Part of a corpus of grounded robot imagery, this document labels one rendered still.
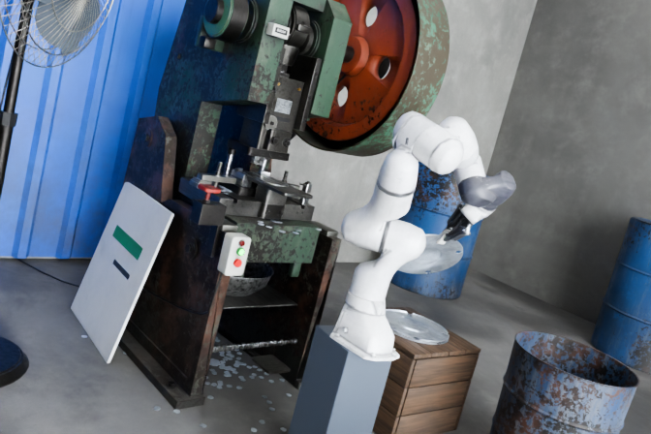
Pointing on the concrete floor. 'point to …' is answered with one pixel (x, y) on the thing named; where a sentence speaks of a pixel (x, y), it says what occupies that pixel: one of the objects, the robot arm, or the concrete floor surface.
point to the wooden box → (426, 386)
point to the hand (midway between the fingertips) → (444, 236)
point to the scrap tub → (562, 388)
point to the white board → (120, 267)
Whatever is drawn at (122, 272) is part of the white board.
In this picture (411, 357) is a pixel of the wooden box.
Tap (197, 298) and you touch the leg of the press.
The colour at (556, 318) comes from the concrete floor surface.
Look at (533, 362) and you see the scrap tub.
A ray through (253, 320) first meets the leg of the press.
